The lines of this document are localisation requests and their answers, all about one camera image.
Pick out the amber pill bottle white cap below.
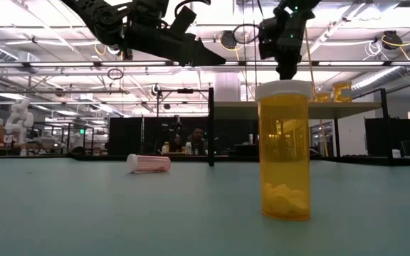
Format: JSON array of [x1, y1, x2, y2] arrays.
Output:
[[314, 91, 332, 103], [332, 80, 353, 103]]

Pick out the black overhead bar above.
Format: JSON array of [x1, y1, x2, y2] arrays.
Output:
[[156, 87, 213, 118]]

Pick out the wooden shelf black frame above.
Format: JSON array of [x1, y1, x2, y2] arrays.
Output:
[[207, 87, 393, 167]]

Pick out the black partition panel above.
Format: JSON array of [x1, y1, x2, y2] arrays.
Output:
[[108, 117, 213, 156]]

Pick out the long ceiling light bar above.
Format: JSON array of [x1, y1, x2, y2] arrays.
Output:
[[0, 60, 410, 69]]

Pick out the white robot figure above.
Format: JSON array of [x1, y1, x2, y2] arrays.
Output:
[[4, 98, 35, 146]]

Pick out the black screen panel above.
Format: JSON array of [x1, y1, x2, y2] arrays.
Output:
[[364, 118, 410, 159]]

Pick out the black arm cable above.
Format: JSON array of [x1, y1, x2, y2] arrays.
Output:
[[232, 23, 262, 46], [174, 0, 212, 17]]

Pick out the black hanging cable loop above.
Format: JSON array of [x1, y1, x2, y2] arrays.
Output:
[[107, 68, 125, 81]]

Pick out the yellow hanging cable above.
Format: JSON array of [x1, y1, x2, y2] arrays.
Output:
[[305, 35, 330, 158]]

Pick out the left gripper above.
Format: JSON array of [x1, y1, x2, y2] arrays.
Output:
[[123, 20, 228, 68]]

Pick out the pink pill bottle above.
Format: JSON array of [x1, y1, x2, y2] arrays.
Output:
[[125, 153, 172, 174]]

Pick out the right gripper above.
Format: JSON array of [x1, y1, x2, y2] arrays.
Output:
[[277, 6, 316, 81]]

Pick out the person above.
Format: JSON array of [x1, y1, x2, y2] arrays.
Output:
[[186, 127, 208, 156]]

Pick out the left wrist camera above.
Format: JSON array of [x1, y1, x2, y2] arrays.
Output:
[[167, 5, 198, 36]]

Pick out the black ceiling cable reel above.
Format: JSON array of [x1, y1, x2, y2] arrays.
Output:
[[220, 30, 238, 50], [150, 82, 164, 100], [382, 30, 402, 50], [94, 35, 134, 61]]

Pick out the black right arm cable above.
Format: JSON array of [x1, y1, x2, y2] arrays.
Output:
[[232, 23, 262, 46]]

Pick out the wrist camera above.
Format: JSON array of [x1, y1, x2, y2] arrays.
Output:
[[167, 5, 198, 36], [258, 16, 280, 60]]

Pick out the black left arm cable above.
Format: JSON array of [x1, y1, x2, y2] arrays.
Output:
[[174, 0, 212, 17]]

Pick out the amber bottle with yellow tablets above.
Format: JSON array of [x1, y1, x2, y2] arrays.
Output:
[[254, 80, 313, 222]]

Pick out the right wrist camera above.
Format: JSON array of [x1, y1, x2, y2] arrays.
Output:
[[258, 16, 280, 60]]

